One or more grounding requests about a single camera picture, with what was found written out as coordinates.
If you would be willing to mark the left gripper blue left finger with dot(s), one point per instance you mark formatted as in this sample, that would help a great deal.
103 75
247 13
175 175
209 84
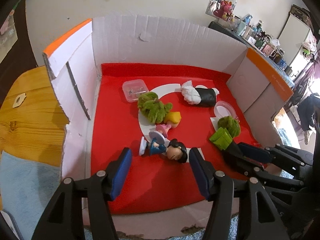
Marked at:
114 176

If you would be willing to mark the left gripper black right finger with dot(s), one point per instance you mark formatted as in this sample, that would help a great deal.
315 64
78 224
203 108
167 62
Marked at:
207 178

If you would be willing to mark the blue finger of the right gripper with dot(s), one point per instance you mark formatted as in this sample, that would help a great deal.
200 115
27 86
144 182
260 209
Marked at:
242 164
255 153

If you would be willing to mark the green black sock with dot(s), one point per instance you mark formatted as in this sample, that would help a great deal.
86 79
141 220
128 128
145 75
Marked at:
224 142

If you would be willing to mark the green fuzzy scrunchie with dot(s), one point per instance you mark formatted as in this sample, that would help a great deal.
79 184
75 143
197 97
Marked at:
231 124
151 107

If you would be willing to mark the black haired boy figurine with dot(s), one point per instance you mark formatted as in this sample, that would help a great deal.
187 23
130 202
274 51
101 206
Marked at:
175 150

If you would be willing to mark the clear round plastic lid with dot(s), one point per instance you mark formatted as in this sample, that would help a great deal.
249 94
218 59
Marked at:
222 109

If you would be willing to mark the blonde girl figurine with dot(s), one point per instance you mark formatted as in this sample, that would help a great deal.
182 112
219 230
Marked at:
171 121

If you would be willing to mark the white black sock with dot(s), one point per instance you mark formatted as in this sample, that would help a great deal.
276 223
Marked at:
199 95

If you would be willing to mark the small clear plastic box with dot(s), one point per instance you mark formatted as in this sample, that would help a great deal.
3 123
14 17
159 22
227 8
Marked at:
133 89

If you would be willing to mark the light blue towel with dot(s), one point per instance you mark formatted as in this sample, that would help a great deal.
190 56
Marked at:
27 186

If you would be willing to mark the grey cloth side table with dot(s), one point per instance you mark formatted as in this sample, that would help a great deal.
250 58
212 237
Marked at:
217 27

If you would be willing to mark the white cabinet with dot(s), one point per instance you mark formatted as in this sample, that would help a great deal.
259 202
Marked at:
297 40

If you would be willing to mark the orange cardboard box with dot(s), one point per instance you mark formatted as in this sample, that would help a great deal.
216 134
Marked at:
87 67

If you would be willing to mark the small wooden tag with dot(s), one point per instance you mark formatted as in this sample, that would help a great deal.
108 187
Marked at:
19 100

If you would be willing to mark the dark brown door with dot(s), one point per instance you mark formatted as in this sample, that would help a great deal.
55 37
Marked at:
20 58

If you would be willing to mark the red dragon plush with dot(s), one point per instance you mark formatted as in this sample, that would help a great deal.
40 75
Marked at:
225 10

